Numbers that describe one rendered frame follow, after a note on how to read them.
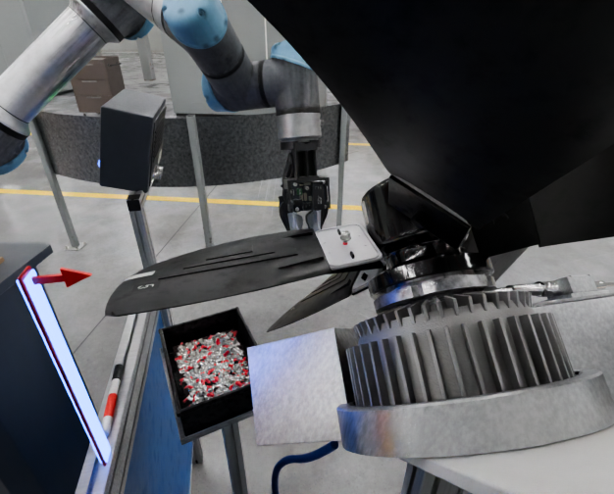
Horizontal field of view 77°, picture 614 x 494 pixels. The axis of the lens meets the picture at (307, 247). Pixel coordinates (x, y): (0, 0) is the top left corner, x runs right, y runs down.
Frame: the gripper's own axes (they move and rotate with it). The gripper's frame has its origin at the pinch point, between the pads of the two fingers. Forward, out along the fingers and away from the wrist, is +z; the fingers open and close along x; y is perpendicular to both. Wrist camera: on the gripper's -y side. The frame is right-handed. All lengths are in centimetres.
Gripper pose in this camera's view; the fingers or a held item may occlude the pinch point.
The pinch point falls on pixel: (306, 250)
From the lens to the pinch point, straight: 73.8
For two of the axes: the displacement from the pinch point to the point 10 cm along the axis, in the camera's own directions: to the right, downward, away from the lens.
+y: 1.9, 2.2, -9.6
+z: 0.7, 9.7, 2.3
